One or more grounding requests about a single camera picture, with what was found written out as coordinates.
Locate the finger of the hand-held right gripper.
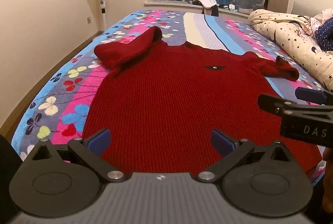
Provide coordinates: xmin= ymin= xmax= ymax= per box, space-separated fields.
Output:
xmin=257 ymin=94 xmax=294 ymax=119
xmin=295 ymin=87 xmax=333 ymax=105

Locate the person's right forearm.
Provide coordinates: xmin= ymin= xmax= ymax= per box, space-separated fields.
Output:
xmin=322 ymin=147 xmax=333 ymax=214

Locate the cream star-printed quilt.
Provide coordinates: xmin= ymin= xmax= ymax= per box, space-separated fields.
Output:
xmin=248 ymin=9 xmax=333 ymax=90

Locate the floral striped bed blanket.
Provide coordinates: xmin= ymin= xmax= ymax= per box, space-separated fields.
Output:
xmin=10 ymin=9 xmax=333 ymax=185

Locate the pink floral pillow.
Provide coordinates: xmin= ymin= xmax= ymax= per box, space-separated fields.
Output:
xmin=309 ymin=9 xmax=333 ymax=37

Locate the white clothes pile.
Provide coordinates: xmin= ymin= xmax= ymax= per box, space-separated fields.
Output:
xmin=193 ymin=0 xmax=217 ymax=9

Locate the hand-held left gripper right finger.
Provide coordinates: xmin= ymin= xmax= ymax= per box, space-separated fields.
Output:
xmin=195 ymin=129 xmax=293 ymax=183

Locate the red knitted sweater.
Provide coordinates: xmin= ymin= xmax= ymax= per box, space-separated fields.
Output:
xmin=82 ymin=26 xmax=323 ymax=180

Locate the dark chair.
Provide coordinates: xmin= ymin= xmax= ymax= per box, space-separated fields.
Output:
xmin=202 ymin=5 xmax=219 ymax=17

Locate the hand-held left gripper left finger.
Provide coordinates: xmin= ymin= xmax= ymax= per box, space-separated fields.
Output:
xmin=25 ymin=128 xmax=127 ymax=183

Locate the navy polka dot cloth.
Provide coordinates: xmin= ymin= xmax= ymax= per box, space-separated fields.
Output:
xmin=315 ymin=17 xmax=333 ymax=52

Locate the window sill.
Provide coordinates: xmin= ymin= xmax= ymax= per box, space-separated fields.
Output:
xmin=144 ymin=0 xmax=250 ymax=16

